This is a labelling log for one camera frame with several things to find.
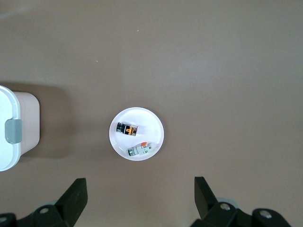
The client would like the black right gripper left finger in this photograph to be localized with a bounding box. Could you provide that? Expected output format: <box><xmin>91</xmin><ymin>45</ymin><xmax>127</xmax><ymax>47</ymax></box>
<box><xmin>0</xmin><ymin>177</ymin><xmax>89</xmax><ymax>227</ymax></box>

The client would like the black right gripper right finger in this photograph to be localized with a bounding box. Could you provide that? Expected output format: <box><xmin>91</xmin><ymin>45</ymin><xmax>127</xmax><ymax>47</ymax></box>
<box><xmin>190</xmin><ymin>176</ymin><xmax>291</xmax><ymax>227</ymax></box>

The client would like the storage box with white lid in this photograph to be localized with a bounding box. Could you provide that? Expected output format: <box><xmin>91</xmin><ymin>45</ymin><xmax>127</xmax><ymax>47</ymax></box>
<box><xmin>0</xmin><ymin>85</ymin><xmax>40</xmax><ymax>172</ymax></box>

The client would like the pink round plate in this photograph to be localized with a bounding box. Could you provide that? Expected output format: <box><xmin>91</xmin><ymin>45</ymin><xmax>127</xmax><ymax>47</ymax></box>
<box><xmin>109</xmin><ymin>107</ymin><xmax>165</xmax><ymax>162</ymax></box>

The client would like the brown table mat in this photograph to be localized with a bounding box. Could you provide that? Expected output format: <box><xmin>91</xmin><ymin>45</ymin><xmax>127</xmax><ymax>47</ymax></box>
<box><xmin>0</xmin><ymin>0</ymin><xmax>303</xmax><ymax>227</ymax></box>

